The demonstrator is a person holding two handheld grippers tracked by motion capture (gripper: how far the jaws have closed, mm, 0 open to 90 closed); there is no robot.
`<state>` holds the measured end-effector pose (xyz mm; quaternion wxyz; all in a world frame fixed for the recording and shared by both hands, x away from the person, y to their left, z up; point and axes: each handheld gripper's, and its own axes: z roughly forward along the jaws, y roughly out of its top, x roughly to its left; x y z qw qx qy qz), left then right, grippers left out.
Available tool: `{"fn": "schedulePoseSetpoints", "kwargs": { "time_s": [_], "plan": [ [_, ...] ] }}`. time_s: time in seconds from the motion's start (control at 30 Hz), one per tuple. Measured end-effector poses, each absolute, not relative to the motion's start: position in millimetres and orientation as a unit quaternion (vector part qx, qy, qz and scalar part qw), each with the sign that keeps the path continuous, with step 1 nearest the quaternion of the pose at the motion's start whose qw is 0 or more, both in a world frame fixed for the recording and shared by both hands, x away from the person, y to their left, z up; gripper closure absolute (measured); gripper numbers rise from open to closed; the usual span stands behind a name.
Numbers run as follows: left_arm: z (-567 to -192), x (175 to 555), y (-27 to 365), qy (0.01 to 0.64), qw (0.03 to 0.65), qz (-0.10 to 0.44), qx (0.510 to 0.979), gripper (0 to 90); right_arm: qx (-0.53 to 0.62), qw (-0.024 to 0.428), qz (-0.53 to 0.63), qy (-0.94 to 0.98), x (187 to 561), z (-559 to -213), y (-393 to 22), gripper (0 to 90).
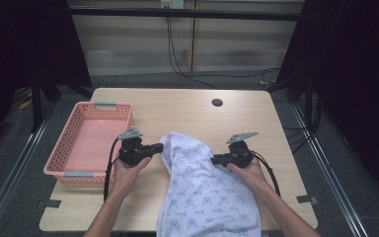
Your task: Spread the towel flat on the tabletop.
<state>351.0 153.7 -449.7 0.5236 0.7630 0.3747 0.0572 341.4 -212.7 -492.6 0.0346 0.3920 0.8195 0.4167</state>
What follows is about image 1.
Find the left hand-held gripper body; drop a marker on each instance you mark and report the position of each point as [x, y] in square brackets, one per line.
[131, 151]

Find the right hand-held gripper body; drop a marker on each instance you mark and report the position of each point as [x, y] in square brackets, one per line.
[240, 154]

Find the white towel with blue print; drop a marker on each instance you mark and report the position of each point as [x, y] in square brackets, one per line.
[204, 197]

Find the person's right hand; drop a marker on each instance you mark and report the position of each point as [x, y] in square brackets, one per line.
[251, 176]

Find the person's left hand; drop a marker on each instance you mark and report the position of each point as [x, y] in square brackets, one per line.
[125, 179]

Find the pink plastic basket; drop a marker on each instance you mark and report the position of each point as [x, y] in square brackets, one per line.
[92, 138]

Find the grey tape piece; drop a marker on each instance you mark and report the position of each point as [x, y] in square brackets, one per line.
[52, 203]
[307, 199]

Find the black metal stand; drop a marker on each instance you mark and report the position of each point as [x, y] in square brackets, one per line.
[311, 105]
[37, 108]

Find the yellow object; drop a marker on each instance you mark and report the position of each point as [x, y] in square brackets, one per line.
[25, 104]

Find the black horizontal bar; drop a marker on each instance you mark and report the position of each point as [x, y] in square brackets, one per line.
[177, 13]

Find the black curtain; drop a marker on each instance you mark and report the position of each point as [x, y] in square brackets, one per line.
[19, 39]
[358, 65]

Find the metal floor rail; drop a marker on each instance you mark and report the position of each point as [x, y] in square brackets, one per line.
[329, 171]
[15, 171]

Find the vertical wooden wall strip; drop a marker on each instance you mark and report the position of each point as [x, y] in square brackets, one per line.
[194, 39]

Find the white wall power outlet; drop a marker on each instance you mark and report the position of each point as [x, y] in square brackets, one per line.
[172, 3]

